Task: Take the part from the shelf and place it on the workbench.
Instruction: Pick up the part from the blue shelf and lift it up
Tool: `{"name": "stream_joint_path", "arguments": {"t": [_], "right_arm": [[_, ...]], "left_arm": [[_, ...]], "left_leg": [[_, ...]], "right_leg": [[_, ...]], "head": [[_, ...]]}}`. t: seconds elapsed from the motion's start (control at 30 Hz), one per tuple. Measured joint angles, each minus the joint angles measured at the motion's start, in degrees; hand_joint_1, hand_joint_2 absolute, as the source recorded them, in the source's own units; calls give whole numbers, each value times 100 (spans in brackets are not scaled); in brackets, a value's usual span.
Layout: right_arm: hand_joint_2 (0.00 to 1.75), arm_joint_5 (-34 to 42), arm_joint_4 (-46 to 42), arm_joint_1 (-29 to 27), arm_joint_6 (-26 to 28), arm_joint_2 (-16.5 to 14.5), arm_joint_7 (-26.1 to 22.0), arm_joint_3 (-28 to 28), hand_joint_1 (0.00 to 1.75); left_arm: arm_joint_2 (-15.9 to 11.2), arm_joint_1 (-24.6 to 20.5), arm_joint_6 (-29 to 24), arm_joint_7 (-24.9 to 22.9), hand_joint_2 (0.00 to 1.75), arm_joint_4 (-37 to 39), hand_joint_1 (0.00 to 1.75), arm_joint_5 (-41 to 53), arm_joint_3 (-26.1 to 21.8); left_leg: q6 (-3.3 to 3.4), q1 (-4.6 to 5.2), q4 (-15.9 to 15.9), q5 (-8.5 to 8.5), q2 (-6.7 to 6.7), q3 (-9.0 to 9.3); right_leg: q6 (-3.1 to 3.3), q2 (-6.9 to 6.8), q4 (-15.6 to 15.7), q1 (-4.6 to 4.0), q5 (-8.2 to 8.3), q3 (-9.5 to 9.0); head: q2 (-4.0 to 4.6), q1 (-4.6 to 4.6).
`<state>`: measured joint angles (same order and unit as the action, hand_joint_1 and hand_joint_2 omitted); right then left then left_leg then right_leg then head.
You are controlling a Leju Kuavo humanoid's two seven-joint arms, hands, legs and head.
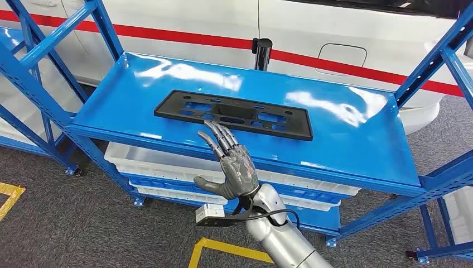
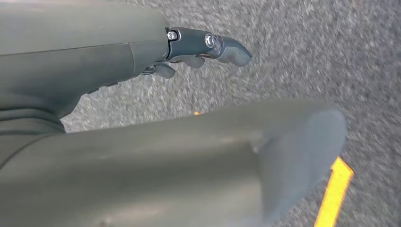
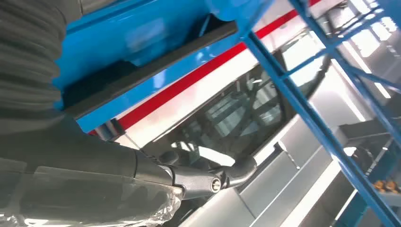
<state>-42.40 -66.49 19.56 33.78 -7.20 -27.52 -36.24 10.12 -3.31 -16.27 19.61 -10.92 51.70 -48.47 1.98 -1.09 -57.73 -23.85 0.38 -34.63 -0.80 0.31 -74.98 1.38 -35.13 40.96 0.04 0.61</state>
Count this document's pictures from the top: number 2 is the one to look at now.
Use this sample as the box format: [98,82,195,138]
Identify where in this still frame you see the yellow floor tape rectangle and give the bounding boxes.
[192,111,355,227]

